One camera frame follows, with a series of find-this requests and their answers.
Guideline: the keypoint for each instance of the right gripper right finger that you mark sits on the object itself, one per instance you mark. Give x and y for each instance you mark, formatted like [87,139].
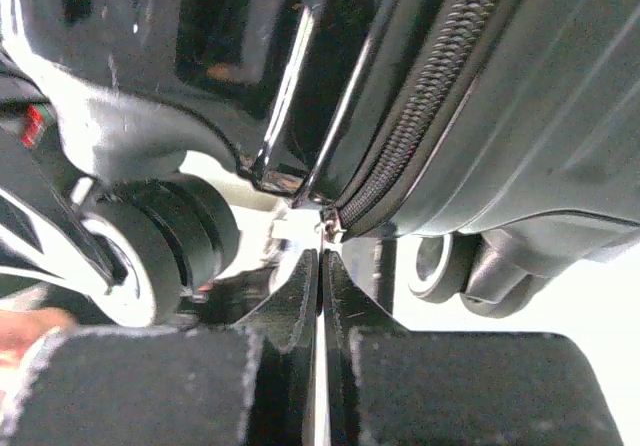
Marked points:
[388,385]

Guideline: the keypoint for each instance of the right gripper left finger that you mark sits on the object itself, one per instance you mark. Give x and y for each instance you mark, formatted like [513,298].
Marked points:
[248,383]

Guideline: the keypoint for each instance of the space print kids suitcase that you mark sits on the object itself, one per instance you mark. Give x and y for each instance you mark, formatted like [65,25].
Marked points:
[504,133]

